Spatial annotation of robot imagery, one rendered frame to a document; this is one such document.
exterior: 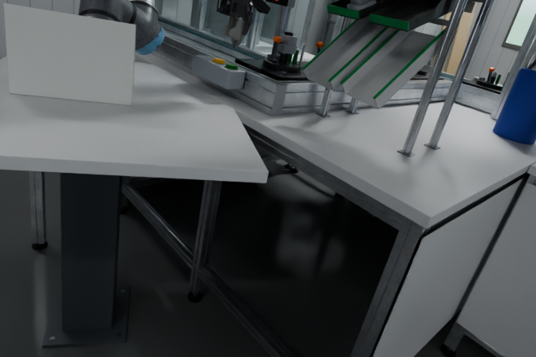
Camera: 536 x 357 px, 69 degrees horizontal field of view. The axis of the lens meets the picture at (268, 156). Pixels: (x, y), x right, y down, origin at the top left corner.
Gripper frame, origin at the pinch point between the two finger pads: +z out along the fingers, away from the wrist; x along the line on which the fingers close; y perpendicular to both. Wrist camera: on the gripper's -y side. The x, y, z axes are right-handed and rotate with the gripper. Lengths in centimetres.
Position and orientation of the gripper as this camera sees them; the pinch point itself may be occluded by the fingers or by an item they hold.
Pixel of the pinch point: (237, 44)
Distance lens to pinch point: 129.7
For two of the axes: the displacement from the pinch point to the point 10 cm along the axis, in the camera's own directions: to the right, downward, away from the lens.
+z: -1.9, 9.0, 3.9
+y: -7.3, 1.3, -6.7
